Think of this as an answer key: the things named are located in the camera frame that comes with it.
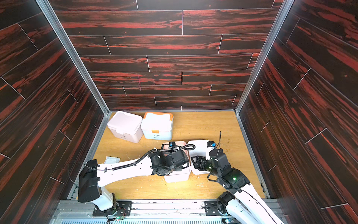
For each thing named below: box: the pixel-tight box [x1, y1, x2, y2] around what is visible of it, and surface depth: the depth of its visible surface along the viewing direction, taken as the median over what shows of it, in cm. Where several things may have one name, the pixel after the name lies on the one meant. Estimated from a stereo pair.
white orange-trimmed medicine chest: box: [140, 111, 174, 141], surface depth 98 cm
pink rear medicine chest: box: [107, 110, 144, 144], surface depth 96 cm
